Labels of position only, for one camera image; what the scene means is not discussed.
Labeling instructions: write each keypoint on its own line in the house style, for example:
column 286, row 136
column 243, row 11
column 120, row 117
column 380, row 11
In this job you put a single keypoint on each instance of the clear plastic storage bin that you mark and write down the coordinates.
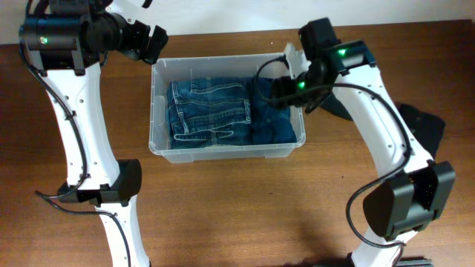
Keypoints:
column 169, row 69

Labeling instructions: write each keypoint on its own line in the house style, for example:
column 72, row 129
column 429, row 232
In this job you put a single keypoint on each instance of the dark blue jeans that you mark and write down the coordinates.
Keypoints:
column 205, row 112

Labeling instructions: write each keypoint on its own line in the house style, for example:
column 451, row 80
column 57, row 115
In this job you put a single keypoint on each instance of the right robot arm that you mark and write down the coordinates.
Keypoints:
column 411, row 189

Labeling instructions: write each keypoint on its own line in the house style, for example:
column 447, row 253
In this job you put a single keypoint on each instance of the blue taped shirt bundle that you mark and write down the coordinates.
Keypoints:
column 268, row 124

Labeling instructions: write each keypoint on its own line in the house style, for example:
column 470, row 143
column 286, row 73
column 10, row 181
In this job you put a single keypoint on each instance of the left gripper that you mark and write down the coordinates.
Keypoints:
column 141, row 35

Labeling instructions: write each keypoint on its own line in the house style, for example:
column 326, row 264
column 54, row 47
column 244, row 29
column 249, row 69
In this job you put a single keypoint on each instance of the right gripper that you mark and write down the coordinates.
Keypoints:
column 280, row 89

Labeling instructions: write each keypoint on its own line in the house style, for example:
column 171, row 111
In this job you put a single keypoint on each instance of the black cloth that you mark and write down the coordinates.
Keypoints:
column 335, row 107

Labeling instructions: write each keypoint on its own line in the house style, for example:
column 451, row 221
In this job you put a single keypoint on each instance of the black taped clothing bundle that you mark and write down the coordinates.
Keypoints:
column 427, row 128

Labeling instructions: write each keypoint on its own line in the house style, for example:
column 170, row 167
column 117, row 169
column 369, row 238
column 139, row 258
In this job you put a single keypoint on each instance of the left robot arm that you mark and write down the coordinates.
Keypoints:
column 65, row 45

